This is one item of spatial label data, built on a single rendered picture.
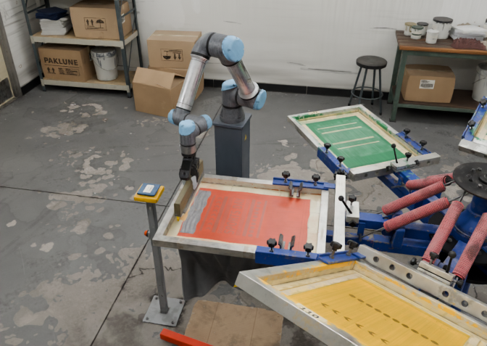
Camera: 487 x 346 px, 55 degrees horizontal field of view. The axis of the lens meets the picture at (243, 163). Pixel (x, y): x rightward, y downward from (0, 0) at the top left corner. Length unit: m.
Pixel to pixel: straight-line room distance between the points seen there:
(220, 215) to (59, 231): 1.93
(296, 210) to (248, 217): 0.25
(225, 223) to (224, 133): 0.63
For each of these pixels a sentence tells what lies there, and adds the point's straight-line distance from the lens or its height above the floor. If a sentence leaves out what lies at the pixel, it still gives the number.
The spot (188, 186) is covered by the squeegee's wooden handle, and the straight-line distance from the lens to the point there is 2.29.
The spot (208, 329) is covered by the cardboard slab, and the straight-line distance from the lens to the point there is 3.10.
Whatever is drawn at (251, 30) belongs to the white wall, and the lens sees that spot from 5.96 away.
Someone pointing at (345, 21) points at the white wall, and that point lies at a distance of 5.84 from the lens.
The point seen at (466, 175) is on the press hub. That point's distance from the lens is 2.26.
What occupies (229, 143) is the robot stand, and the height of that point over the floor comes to 1.07.
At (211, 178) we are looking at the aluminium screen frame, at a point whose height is 0.99.
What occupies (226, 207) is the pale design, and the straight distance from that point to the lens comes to 2.45.
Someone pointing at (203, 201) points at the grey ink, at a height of 0.96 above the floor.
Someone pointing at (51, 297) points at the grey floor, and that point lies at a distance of 3.53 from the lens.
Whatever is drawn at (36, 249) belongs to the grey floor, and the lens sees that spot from 3.94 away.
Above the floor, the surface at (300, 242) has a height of 0.96.
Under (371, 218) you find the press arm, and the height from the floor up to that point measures 1.04.
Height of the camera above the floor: 2.44
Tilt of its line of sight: 32 degrees down
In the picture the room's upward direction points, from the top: straight up
